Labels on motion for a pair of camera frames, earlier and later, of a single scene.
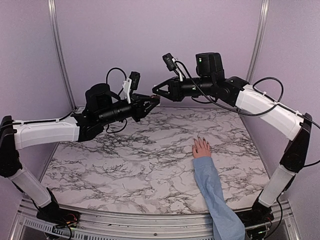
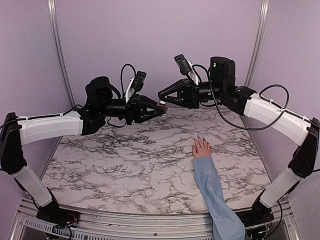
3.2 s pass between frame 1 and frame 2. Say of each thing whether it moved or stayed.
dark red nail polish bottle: moved
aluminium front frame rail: stayed
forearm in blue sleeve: stayed
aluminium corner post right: stayed
